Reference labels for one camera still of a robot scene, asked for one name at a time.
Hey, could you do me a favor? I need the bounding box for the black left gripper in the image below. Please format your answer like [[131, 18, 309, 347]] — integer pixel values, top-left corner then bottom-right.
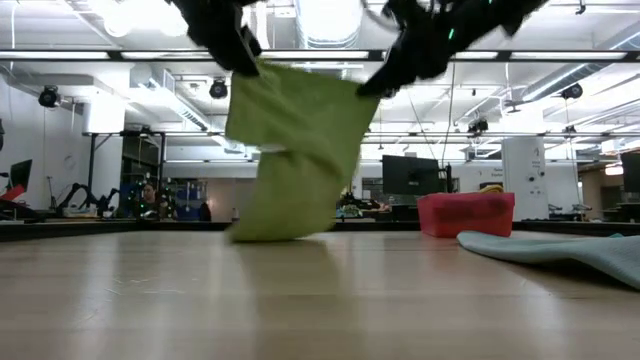
[[167, 0, 264, 78]]

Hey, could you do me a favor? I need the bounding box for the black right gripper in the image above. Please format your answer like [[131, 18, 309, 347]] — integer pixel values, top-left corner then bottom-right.
[[355, 0, 506, 99]]

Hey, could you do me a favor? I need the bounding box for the green microfiber towel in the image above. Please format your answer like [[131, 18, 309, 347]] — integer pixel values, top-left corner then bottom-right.
[[223, 59, 381, 245]]

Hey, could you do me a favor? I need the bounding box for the light blue microfiber towel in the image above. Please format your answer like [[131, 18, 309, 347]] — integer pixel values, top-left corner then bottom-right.
[[455, 228, 640, 292]]

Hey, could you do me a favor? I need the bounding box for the black monitor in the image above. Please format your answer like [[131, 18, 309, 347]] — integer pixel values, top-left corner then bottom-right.
[[381, 154, 442, 198], [8, 158, 34, 191], [620, 150, 640, 194]]

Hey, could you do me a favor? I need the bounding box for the pink plastic bin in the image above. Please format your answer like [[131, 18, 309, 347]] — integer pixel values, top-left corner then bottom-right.
[[416, 191, 517, 239]]

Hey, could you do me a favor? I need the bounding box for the white square column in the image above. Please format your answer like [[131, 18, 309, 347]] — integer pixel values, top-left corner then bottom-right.
[[500, 136, 551, 222]]

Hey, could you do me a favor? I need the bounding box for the person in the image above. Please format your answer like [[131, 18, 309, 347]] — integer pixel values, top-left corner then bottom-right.
[[138, 181, 166, 221]]

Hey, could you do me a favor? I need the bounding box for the red object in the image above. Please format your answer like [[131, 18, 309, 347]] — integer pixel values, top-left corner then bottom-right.
[[0, 183, 27, 202]]

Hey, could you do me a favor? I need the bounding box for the silver ceiling duct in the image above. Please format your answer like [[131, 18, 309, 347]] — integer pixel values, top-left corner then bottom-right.
[[293, 0, 367, 50]]

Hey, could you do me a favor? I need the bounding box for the black stand frame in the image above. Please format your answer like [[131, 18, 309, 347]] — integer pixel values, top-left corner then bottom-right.
[[82, 129, 167, 206]]

